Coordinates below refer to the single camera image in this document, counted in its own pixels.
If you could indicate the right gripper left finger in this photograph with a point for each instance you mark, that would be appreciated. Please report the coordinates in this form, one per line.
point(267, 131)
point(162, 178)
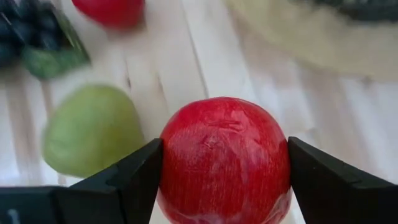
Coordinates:
point(124, 193)

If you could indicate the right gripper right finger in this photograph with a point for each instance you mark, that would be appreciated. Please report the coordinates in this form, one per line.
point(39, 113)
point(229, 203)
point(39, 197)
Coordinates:
point(335, 202)

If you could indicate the green pear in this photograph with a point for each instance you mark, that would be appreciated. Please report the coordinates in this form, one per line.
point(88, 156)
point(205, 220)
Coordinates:
point(93, 133)

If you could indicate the black grape bunch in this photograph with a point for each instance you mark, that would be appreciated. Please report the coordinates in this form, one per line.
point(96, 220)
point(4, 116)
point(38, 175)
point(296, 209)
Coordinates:
point(37, 37)

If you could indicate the red apple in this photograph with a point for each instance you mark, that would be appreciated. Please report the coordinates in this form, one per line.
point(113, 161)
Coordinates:
point(224, 161)

